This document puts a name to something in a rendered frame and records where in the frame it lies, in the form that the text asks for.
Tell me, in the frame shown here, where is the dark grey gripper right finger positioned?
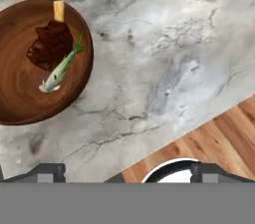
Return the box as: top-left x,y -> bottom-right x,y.
189,162 -> 255,184

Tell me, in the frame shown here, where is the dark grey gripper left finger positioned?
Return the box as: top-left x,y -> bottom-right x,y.
4,162 -> 67,184

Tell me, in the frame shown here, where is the brown wooden bowl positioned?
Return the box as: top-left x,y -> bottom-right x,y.
0,0 -> 95,126

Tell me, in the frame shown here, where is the green and white fish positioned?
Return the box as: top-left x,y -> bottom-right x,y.
38,32 -> 86,95

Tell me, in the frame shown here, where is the white and black round object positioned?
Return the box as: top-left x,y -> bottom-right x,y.
141,157 -> 202,184

